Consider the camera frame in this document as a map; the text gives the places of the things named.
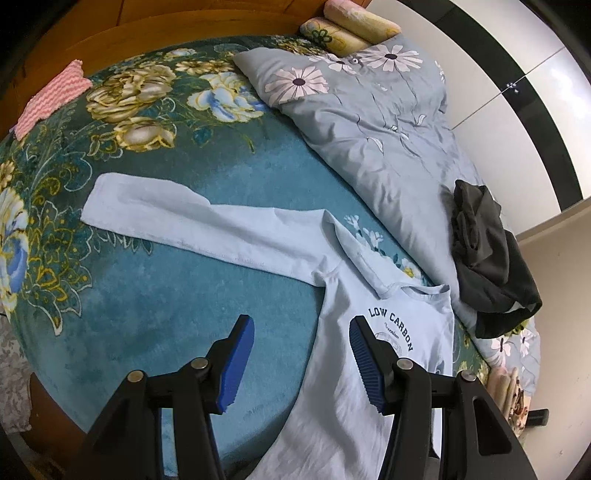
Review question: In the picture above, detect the light blue long-sleeve shirt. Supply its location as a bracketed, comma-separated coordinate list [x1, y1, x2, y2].
[79, 173, 456, 480]

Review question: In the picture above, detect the cream patterned folded cloth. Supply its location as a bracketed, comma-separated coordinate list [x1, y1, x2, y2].
[507, 380, 531, 438]

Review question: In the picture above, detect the beige fleece folded blanket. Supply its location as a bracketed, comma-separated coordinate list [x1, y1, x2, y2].
[486, 367, 522, 420]

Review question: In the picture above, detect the teal floral bed blanket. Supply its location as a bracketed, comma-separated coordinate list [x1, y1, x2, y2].
[0, 35, 491, 476]

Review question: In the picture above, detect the dark grey garment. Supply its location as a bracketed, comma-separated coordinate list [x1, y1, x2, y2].
[451, 180, 543, 339]

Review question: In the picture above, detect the grey floral quilt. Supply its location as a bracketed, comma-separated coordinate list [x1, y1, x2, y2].
[233, 38, 541, 394]

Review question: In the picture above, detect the pink knitted cloth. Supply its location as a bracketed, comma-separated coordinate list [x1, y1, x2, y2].
[13, 59, 92, 141]

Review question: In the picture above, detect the white black sliding wardrobe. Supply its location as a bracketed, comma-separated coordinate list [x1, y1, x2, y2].
[369, 1, 590, 233]

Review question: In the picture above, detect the yellow floral pillow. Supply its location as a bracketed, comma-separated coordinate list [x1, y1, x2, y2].
[300, 0, 402, 57]

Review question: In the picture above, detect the orange wooden bed frame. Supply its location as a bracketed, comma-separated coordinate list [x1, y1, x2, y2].
[0, 0, 376, 135]

